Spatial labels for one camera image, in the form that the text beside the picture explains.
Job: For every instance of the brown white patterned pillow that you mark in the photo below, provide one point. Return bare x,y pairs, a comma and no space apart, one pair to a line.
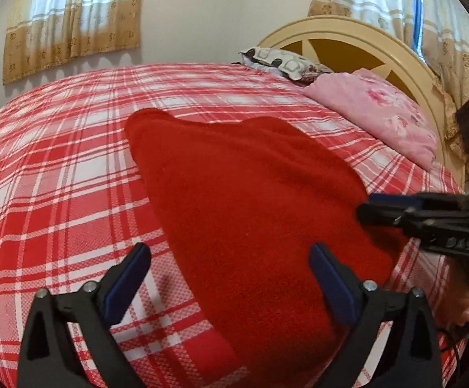
283,61

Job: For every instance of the person's right hand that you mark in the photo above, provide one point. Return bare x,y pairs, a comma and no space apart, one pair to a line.
459,295

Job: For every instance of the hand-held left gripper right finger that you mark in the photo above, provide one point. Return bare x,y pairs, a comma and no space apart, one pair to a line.
331,287

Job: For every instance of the red plaid bed sheet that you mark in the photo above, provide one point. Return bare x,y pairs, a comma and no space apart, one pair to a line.
56,169

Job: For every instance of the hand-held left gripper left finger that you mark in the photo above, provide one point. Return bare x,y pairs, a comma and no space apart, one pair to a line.
125,287

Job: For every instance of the red towel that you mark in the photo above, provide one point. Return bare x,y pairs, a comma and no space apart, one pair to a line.
250,210

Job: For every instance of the beige patterned window curtain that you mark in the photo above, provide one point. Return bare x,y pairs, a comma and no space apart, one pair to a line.
76,20
453,28

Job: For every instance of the cream wooden headboard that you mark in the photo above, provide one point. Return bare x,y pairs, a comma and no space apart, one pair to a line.
380,32

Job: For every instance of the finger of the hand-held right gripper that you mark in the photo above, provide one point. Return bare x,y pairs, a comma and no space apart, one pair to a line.
392,200
384,215

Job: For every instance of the pink floral pillow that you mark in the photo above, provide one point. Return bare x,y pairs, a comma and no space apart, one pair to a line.
380,109

